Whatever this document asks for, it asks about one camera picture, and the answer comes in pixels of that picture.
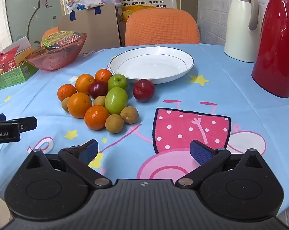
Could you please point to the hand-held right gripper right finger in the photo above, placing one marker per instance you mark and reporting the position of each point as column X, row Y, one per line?
column 200, row 152

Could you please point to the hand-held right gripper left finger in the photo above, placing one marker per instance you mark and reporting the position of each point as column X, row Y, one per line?
column 89, row 152

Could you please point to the mandarin orange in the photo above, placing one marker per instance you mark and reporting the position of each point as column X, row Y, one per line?
column 103, row 76
column 96, row 117
column 66, row 92

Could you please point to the brown longan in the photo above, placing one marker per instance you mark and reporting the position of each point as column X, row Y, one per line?
column 99, row 100
column 114, row 123
column 129, row 114
column 65, row 104

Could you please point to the large orange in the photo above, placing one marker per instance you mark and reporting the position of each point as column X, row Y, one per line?
column 79, row 105
column 85, row 83

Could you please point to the oval green jujube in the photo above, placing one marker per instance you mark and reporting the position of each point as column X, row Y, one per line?
column 116, row 100

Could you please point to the red plum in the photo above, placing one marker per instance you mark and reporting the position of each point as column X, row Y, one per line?
column 144, row 89
column 98, row 89

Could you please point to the small green apple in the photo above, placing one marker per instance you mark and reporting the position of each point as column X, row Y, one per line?
column 117, row 82

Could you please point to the white plate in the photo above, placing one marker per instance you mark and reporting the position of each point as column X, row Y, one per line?
column 151, row 64

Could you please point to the green cardboard box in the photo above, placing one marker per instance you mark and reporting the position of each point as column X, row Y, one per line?
column 12, row 77

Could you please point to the red snack packet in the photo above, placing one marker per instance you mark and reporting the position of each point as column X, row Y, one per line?
column 5, row 62

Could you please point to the blue printed tablecloth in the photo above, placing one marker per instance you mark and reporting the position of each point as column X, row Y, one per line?
column 206, row 95

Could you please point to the pink plastic bowl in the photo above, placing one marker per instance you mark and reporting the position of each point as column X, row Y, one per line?
column 55, row 60

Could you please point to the instant noodle cup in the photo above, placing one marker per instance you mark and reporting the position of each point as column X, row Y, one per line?
column 61, row 39

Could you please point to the brown cardboard box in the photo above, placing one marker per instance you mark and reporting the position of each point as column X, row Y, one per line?
column 96, row 31

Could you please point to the red thermos jug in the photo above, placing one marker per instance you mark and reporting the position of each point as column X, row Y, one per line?
column 276, row 52

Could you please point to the white thermos jug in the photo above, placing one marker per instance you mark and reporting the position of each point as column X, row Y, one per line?
column 239, row 28

